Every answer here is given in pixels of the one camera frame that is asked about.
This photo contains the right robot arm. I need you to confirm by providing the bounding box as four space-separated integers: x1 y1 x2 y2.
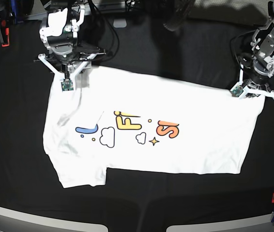
36 0 120 81

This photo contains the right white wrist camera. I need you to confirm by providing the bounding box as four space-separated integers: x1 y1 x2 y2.
38 53 99 91

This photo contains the black table cloth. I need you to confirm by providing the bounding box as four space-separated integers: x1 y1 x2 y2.
0 16 274 232

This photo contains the left orange black clamp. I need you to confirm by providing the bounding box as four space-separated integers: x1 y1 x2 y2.
0 19 10 47

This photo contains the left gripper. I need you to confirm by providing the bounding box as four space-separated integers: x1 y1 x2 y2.
238 70 274 97

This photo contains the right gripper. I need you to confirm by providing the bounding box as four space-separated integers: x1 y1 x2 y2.
34 44 106 73

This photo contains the left blue clamp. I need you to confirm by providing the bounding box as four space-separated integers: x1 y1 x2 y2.
10 0 25 24

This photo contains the black red cable bundle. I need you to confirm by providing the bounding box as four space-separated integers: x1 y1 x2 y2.
162 0 194 31

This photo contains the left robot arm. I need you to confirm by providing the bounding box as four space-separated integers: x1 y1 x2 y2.
230 16 274 100

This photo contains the grey camera mount base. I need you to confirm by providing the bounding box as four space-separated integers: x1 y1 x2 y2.
113 16 127 29

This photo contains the white printed t-shirt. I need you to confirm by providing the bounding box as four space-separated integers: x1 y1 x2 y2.
43 67 265 188

